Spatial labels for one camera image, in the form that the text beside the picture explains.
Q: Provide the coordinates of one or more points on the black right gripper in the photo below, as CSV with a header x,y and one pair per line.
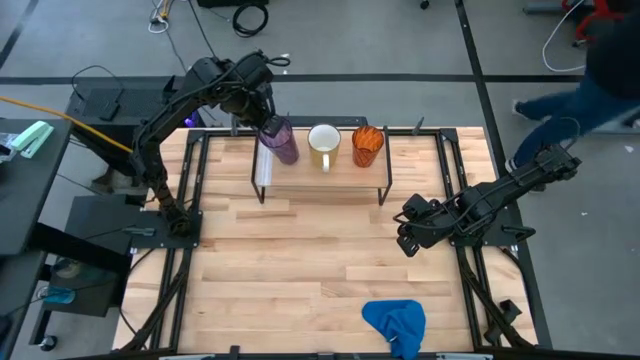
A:
x,y
442,225

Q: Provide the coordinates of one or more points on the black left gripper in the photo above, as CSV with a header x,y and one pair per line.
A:
x,y
250,105

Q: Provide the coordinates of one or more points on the purple ribbed plastic cup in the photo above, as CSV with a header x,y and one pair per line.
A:
x,y
282,147

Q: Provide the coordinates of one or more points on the white enamel mug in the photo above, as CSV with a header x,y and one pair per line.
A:
x,y
324,142

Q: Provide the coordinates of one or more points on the orange ribbed plastic cup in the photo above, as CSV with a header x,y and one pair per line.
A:
x,y
367,145

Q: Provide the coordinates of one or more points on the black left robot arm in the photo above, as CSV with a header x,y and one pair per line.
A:
x,y
150,130

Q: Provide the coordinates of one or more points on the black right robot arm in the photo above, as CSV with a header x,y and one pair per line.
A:
x,y
505,192

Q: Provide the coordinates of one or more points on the black power strip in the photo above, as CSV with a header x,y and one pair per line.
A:
x,y
345,121

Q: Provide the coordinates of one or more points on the blue cloth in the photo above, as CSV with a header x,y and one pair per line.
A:
x,y
395,320

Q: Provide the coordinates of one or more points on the black computer tower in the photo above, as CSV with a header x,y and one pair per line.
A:
x,y
115,102

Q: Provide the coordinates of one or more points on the black low stand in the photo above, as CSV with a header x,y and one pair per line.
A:
x,y
95,220

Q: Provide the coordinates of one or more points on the person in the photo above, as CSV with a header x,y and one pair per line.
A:
x,y
575,107

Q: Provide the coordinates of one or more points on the mint green stapler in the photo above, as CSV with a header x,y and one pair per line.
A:
x,y
32,137

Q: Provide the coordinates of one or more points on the black desk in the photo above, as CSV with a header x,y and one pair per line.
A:
x,y
30,200

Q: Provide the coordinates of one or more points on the red chair base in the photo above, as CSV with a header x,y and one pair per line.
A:
x,y
580,32

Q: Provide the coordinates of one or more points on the blue bottle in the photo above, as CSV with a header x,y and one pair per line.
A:
x,y
56,295

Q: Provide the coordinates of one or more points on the wooden shelf black metal frame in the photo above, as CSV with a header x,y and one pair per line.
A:
x,y
325,180

